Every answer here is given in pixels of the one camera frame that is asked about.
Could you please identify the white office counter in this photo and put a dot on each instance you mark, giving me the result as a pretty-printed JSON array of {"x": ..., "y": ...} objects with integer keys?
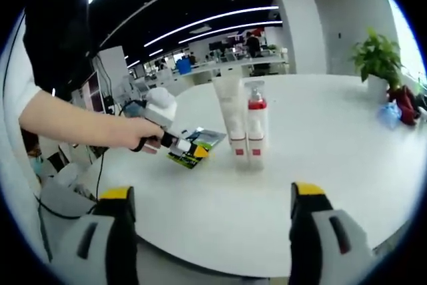
[{"x": 233, "y": 64}]

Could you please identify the person's white shirt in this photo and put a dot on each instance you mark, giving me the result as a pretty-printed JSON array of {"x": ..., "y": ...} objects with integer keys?
[{"x": 16, "y": 74}]

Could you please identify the small white skincare bottle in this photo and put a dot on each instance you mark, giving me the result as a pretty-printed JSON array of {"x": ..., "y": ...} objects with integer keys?
[
  {"x": 256, "y": 157},
  {"x": 238, "y": 156}
]

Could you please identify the blue storage crate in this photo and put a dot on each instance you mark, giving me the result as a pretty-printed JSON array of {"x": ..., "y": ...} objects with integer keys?
[{"x": 184, "y": 67}]

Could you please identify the navy silver skincare sachet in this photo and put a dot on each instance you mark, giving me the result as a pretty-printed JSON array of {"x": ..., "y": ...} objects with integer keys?
[{"x": 207, "y": 136}]

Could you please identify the green black skincare sachet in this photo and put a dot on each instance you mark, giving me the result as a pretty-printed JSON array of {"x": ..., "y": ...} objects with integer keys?
[{"x": 181, "y": 161}]

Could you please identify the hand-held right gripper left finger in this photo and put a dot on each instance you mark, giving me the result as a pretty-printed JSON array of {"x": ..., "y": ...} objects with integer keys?
[{"x": 116, "y": 231}]

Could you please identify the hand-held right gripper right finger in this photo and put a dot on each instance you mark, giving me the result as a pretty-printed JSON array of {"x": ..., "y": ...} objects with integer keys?
[{"x": 310, "y": 231}]

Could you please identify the white skincare tube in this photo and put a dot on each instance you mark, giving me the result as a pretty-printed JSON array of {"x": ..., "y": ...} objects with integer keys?
[{"x": 228, "y": 104}]

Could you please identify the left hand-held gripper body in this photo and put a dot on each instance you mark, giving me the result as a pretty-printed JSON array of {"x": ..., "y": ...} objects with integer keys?
[{"x": 160, "y": 108}]

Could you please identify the person's left hand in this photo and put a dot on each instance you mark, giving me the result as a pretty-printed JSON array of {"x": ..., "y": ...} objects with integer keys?
[{"x": 140, "y": 131}]

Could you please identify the blue crumpled bag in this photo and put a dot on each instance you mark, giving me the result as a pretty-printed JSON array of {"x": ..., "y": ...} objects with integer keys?
[{"x": 389, "y": 115}]

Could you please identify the white skincare bottle red collar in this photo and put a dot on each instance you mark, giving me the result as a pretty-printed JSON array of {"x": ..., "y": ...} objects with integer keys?
[{"x": 257, "y": 105}]

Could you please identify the red and blue items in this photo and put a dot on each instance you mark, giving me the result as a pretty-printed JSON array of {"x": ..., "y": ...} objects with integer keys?
[{"x": 405, "y": 108}]

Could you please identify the potted green plant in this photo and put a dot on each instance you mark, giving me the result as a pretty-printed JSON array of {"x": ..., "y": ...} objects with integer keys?
[{"x": 377, "y": 54}]

